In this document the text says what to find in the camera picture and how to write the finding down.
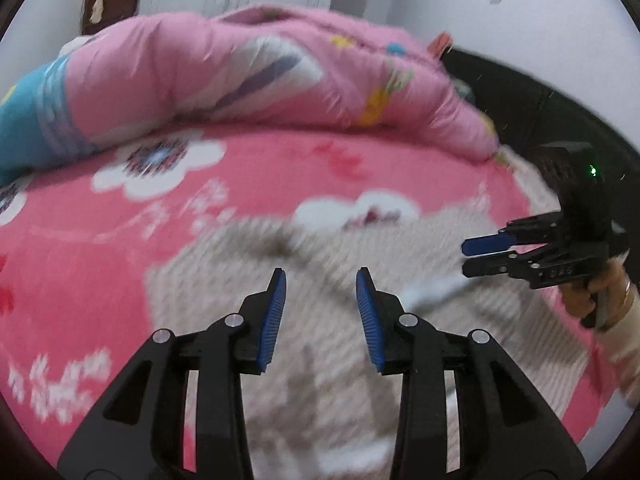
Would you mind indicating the black headboard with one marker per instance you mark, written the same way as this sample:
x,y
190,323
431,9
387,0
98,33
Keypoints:
x,y
525,105

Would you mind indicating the pink printed quilt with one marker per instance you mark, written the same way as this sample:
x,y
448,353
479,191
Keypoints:
x,y
175,60

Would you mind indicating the person's right forearm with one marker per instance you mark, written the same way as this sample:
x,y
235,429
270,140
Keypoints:
x,y
625,345

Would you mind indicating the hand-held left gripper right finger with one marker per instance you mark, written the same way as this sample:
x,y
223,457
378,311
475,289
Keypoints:
x,y
370,325

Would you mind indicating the pink floral blanket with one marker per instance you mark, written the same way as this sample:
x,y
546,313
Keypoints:
x,y
75,260

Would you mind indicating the white pillow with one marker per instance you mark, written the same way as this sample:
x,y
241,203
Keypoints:
x,y
75,45

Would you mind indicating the beige checked jacket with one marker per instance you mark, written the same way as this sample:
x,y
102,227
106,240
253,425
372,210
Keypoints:
x,y
320,400

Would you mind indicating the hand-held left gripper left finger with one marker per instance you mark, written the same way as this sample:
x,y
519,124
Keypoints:
x,y
272,325

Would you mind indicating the small cream hanging cloth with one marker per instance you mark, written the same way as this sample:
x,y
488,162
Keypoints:
x,y
96,7

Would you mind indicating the person's right hand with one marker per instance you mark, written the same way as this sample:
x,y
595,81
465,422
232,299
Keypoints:
x,y
575,300

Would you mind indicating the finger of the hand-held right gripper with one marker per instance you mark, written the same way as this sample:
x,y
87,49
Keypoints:
x,y
485,266
487,245

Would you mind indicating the cream fluffy cloth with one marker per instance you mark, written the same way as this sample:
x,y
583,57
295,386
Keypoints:
x,y
530,180

